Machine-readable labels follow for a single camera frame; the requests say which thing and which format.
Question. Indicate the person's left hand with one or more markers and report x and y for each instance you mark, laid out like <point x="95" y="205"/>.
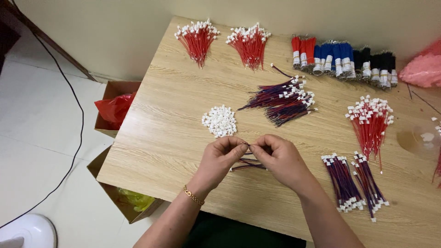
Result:
<point x="217" y="162"/>

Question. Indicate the pile of white plastic connectors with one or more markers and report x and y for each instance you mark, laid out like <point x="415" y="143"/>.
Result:
<point x="219" y="121"/>

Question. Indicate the person's right hand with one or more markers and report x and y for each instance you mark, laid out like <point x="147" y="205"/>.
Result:
<point x="282" y="160"/>

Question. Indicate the pink plastic bag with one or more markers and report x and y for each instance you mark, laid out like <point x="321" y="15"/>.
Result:
<point x="422" y="69"/>

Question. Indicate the clear plastic container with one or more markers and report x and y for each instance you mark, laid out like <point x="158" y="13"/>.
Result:
<point x="418" y="139"/>

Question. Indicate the person's dark clothing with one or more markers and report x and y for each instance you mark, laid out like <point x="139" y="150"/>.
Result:
<point x="237" y="234"/>

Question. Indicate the cardboard box with red bag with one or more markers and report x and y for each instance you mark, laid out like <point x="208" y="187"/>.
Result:
<point x="115" y="108"/>

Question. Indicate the white fan base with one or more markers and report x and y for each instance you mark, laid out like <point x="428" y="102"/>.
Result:
<point x="29" y="232"/>

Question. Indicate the cardboard box with yellow bag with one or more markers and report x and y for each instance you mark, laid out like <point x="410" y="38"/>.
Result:
<point x="127" y="198"/>

